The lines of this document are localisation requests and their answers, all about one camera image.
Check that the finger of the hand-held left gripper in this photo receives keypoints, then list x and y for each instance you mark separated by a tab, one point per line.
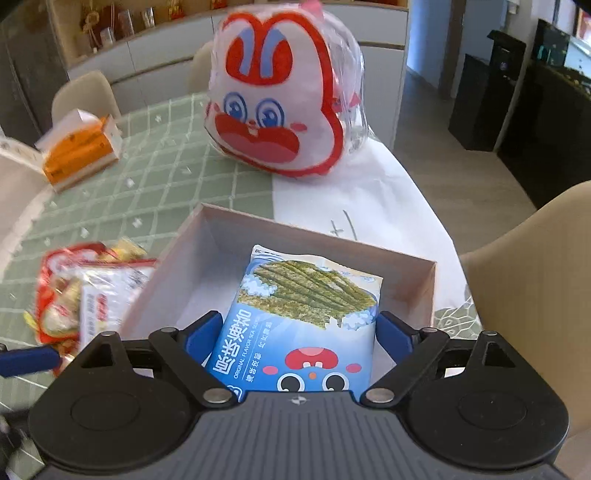
32	361

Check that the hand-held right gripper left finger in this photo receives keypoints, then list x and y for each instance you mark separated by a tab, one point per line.
203	334

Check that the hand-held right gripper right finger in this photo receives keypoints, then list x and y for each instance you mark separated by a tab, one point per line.
393	334

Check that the pink cardboard box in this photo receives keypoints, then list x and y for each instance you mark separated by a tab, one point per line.
406	277

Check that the red-edged clear candy bag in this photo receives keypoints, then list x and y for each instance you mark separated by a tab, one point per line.
69	295

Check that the blue seaweed snack packet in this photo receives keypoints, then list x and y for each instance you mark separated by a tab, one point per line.
295	323

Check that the yellow snack packet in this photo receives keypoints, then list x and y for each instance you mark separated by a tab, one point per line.
131	248

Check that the beige chair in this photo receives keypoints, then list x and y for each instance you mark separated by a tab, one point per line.
535	295
85	94
201	67

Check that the white chair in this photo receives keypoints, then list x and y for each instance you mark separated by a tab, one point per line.
16	184

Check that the orange tissue box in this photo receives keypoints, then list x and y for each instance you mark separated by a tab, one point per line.
78	147

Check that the rabbit-shaped snack bag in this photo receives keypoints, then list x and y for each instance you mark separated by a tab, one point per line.
277	106

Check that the black cabinet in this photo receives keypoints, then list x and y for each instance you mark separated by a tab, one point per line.
554	129

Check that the black floor-standing appliance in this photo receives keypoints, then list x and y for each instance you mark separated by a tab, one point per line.
494	92

